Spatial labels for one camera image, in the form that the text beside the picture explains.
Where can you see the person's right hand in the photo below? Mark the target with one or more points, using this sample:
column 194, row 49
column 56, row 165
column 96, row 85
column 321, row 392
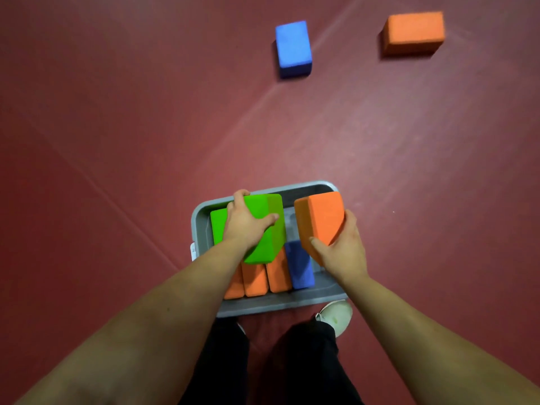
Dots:
column 344, row 257

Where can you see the person's left hand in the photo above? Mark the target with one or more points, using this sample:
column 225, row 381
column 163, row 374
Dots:
column 240, row 225

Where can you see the person's left thumb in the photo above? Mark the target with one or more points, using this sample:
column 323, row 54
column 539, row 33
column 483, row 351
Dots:
column 266, row 220

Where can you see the person's right thumb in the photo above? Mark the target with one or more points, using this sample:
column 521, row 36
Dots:
column 320, row 245

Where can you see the green foam block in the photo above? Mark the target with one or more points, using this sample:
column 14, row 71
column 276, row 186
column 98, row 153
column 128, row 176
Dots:
column 270, row 242

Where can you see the orange foam block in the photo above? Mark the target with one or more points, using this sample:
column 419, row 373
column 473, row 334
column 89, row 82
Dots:
column 320, row 217
column 255, row 281
column 234, row 288
column 279, row 272
column 413, row 31

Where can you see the person's right forearm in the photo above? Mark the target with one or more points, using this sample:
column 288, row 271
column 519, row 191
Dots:
column 422, row 345

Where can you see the person's left forearm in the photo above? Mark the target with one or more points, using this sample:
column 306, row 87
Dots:
column 160, row 328

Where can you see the blue foam block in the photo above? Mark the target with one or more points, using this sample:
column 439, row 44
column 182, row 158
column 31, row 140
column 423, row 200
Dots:
column 293, row 46
column 300, row 267

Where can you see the gray plastic bin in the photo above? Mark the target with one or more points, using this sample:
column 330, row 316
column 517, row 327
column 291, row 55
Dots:
column 278, row 303

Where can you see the white shoe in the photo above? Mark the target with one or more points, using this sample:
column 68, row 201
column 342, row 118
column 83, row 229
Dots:
column 338, row 315

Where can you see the white label on bin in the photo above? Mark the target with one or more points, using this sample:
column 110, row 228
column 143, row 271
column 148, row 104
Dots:
column 193, row 251

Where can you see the person's black trousers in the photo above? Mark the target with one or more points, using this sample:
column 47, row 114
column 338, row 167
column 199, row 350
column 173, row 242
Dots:
column 295, row 366

